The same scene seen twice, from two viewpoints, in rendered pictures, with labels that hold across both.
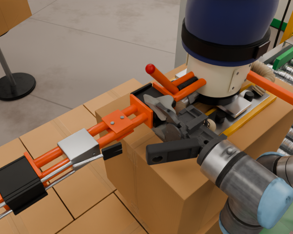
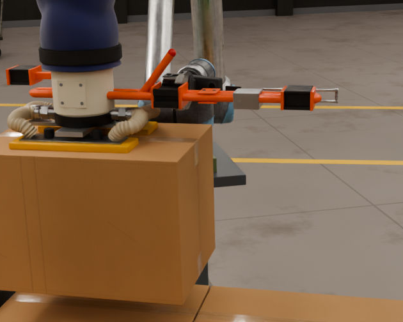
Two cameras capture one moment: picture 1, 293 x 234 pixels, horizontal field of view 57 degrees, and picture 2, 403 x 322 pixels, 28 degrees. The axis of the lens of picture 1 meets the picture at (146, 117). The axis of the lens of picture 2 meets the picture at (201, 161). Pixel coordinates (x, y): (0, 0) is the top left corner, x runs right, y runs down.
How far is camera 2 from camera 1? 2.45 m
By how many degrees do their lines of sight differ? 101
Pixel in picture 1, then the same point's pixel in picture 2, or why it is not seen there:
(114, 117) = (207, 91)
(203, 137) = not seen: hidden behind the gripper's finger
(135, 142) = (187, 142)
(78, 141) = (245, 91)
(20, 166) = (291, 89)
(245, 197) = (210, 69)
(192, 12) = (109, 28)
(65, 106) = not seen: outside the picture
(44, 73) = not seen: outside the picture
